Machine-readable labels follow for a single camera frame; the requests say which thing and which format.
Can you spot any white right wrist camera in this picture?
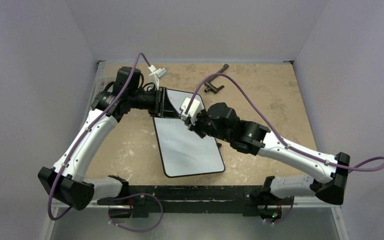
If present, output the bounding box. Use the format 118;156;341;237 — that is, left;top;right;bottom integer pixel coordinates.
179;97;204;123

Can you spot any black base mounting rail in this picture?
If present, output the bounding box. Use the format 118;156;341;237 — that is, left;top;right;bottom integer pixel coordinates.
97;185;294;218

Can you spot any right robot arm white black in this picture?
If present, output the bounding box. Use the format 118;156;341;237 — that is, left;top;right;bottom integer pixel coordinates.
180;98;350;205

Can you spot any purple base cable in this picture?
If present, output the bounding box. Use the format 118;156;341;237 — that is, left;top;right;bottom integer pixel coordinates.
107;193;164;233
263;197;295;226

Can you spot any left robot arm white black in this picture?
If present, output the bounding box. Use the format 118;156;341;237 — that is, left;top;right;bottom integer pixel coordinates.
38;65;180;211

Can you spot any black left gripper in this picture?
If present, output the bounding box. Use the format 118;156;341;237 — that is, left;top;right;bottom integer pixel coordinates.
129;85;181;119

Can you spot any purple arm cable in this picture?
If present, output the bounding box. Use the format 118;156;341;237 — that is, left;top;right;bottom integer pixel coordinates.
47;52;152;222
185;72;384;173

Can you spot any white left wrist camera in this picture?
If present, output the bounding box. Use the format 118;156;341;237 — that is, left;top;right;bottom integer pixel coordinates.
148;65;168;89

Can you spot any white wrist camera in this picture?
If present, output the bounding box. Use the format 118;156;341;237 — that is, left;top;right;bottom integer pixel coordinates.
148;65;168;89
179;97;204;123

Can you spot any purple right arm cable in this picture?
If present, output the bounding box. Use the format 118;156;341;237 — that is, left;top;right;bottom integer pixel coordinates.
185;72;384;173

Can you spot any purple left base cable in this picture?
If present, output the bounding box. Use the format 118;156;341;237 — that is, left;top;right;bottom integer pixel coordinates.
107;193;164;233

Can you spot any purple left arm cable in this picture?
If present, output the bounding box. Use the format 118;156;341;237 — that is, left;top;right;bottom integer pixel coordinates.
47;52;152;222

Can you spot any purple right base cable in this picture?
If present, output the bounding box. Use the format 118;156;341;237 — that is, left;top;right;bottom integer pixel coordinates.
263;197;295;226

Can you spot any white whiteboard black frame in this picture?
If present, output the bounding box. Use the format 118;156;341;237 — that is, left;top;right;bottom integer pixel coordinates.
152;87;226;179

